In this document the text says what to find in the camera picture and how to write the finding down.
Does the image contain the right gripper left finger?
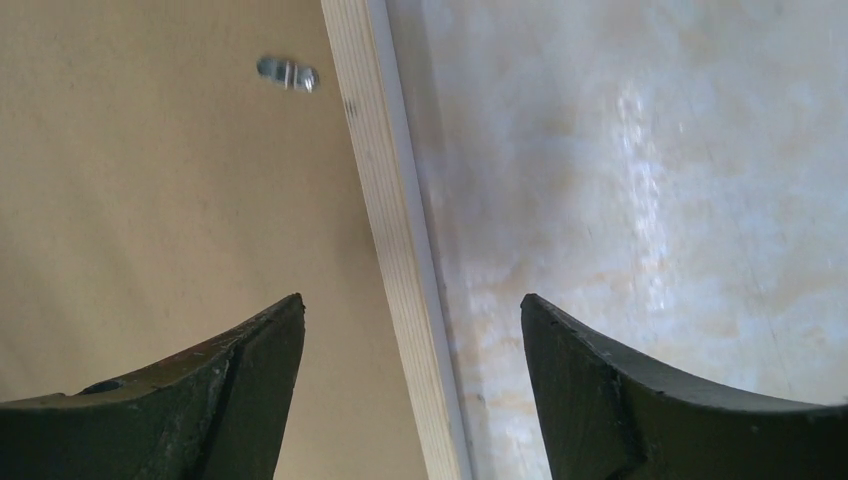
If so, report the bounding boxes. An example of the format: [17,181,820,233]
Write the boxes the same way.
[1,294,305,479]

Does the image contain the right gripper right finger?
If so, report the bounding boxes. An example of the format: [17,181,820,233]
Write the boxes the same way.
[521,294,847,479]

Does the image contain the brown cardboard backing board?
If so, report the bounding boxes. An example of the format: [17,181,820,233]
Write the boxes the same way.
[1,1,427,479]

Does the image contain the light wooden picture frame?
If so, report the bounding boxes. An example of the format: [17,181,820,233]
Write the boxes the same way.
[322,1,473,479]

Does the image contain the small metal retaining clip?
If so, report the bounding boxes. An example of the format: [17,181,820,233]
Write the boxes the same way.
[256,56,320,93]

